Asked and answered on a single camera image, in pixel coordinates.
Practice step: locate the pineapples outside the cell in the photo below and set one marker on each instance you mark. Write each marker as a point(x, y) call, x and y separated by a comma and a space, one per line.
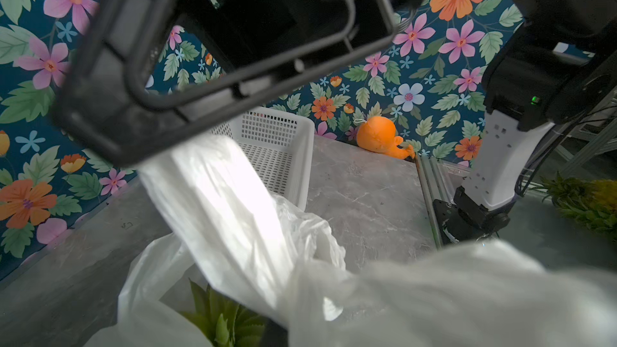
point(591, 204)

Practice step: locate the green pineapple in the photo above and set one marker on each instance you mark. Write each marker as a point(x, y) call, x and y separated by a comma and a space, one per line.
point(223, 321)

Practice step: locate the orange plush toy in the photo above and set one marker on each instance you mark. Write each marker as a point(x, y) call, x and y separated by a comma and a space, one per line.
point(379, 135)

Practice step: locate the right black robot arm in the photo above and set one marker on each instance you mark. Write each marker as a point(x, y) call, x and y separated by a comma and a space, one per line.
point(153, 73)

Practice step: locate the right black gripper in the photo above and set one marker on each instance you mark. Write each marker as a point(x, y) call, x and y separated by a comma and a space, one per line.
point(266, 48)

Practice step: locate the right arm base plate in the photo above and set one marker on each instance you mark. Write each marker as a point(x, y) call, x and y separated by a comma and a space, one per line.
point(464, 220)

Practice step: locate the white perforated plastic basket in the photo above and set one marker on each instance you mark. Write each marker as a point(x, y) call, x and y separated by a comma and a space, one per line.
point(279, 145)

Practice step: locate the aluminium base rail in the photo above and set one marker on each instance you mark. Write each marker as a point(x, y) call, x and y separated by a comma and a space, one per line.
point(439, 180)

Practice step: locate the white plastic bag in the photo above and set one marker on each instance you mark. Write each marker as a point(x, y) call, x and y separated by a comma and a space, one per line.
point(270, 257)

